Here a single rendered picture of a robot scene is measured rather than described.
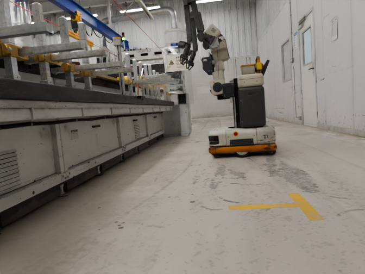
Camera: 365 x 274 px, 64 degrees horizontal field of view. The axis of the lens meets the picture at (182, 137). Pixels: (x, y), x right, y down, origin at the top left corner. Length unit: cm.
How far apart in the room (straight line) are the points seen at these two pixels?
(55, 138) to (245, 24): 1104
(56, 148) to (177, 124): 405
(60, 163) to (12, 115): 75
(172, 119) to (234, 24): 728
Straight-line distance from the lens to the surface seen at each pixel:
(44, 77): 166
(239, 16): 1261
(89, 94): 202
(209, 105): 1203
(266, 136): 294
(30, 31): 116
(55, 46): 140
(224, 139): 294
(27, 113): 152
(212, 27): 323
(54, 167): 211
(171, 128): 592
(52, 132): 210
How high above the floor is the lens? 51
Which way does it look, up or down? 5 degrees down
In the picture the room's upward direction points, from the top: 5 degrees counter-clockwise
